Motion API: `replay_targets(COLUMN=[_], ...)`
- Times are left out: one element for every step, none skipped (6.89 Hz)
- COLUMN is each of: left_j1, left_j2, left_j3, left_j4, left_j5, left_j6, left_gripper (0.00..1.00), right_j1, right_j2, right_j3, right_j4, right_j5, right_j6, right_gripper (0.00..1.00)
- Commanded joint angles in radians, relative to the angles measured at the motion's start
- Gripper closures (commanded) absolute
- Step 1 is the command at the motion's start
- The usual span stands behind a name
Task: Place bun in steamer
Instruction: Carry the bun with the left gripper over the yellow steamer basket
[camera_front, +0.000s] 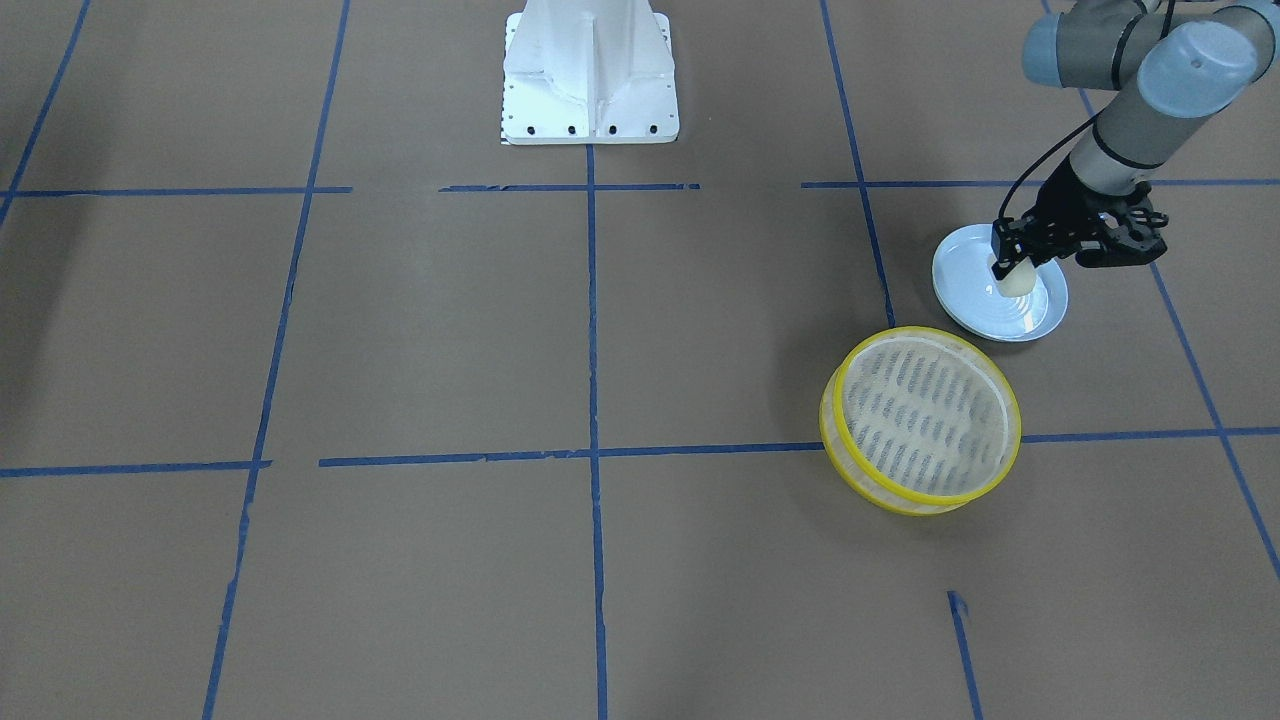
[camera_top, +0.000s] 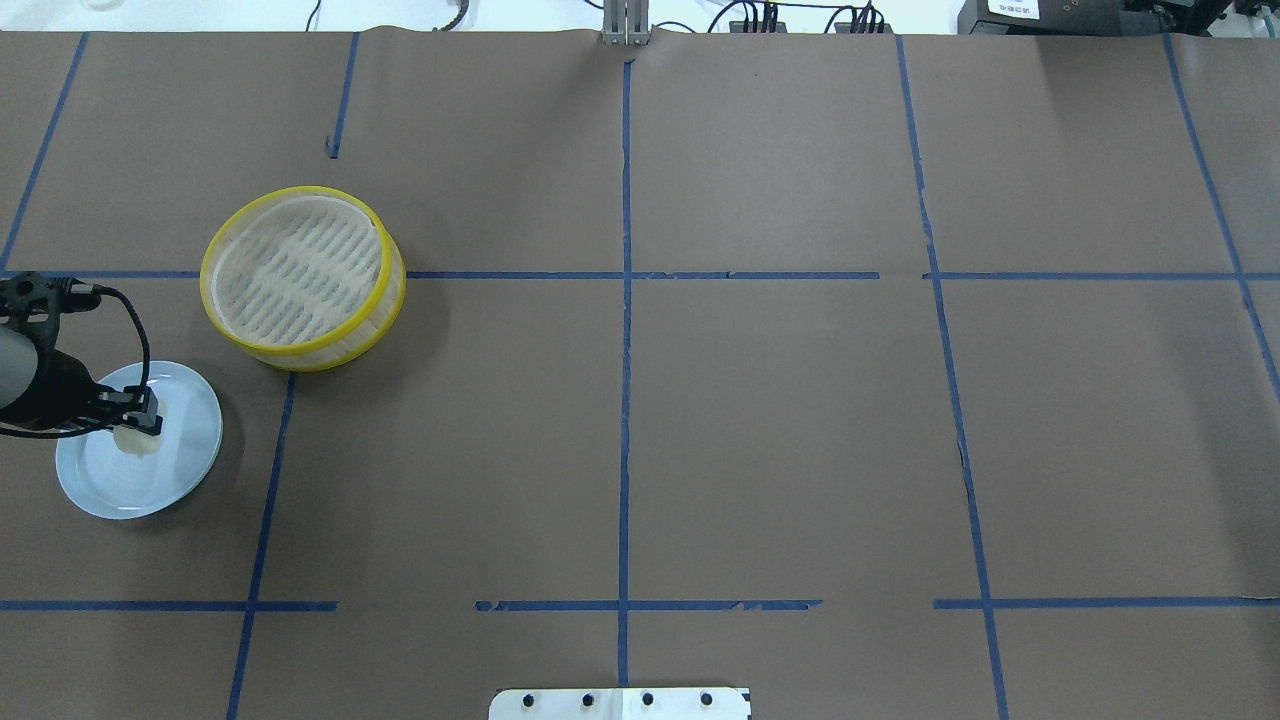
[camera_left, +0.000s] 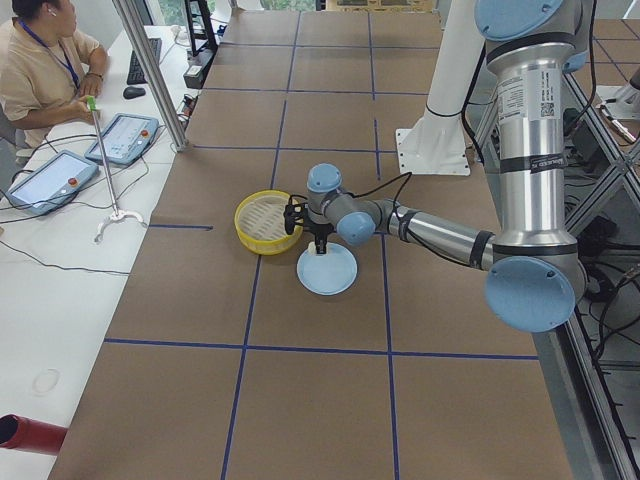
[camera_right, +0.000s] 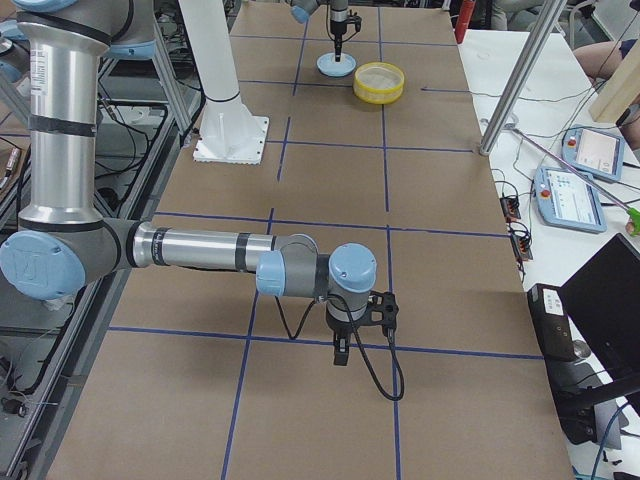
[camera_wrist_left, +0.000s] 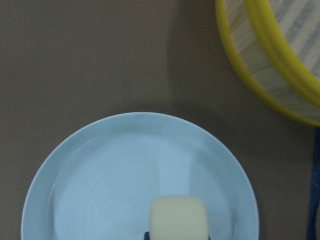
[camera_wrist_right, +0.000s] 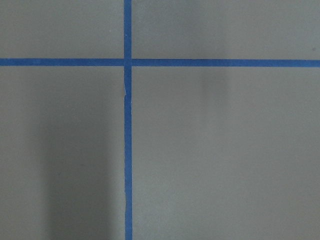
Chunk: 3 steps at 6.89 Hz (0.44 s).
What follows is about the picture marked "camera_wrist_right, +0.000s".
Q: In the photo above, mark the vertical blue tape strip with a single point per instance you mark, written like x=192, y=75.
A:
x=128, y=187

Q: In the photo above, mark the horizontal blue tape strip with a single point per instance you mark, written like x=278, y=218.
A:
x=148, y=62

